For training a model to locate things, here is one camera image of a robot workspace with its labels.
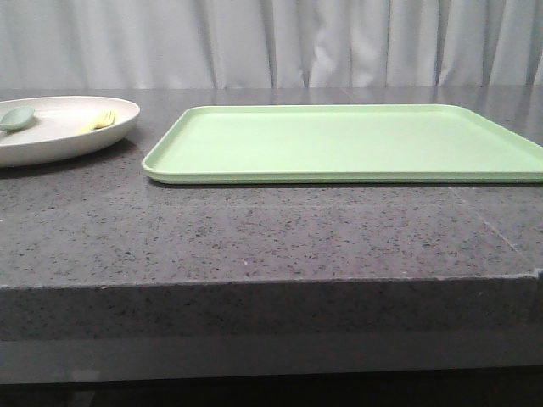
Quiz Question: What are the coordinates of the yellow plastic fork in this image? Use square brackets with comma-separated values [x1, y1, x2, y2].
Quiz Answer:
[76, 109, 116, 134]

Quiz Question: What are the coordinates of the beige round plate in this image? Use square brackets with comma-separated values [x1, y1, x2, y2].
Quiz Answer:
[1, 96, 140, 168]

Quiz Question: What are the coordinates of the light green tray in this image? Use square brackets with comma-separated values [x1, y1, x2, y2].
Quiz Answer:
[142, 104, 542, 185]

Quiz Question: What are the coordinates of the pale green spoon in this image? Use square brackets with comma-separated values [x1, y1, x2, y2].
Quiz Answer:
[0, 106, 35, 131]

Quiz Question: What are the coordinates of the white curtain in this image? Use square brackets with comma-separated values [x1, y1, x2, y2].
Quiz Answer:
[1, 1, 542, 89]

